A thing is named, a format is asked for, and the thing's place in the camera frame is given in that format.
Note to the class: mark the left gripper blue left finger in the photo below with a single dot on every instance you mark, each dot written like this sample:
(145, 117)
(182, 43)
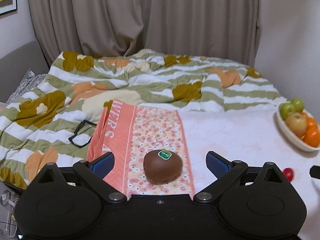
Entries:
(92, 174)

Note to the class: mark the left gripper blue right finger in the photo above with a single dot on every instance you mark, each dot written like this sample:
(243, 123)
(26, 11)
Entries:
(226, 172)

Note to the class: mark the red cherry tomato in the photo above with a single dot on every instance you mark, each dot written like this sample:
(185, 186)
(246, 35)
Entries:
(289, 173)

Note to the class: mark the large yellow-red apple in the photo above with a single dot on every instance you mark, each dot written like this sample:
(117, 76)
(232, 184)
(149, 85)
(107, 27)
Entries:
(296, 122)

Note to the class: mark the brown kiwi with sticker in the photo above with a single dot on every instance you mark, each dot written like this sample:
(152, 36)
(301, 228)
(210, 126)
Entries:
(162, 166)

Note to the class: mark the green apple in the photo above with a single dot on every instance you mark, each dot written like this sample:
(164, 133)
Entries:
(298, 104)
(286, 109)

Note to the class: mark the small mandarin orange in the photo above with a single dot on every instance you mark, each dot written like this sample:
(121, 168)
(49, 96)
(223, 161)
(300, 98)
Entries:
(304, 114)

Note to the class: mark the cream bowl with cartoon print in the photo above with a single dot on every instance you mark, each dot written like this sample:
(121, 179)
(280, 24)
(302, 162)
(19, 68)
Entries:
(290, 136)

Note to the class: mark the black eyeglasses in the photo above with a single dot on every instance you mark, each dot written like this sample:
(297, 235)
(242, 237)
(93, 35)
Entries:
(80, 139)

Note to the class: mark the pink floral table cloth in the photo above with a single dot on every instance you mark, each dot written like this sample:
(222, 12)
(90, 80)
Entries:
(130, 132)

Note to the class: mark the green striped floral blanket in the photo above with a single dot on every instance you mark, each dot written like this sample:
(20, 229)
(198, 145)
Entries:
(35, 128)

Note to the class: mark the clear glass jar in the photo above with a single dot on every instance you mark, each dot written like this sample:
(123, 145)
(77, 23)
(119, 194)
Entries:
(9, 200)

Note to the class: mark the grey patterned pillow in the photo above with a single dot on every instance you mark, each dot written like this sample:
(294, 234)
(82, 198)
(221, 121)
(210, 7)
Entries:
(28, 82)

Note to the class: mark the grey sofa backrest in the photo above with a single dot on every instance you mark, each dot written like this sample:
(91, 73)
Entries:
(15, 64)

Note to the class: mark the beige curtain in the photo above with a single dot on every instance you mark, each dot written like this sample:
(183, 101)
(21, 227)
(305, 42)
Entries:
(227, 29)

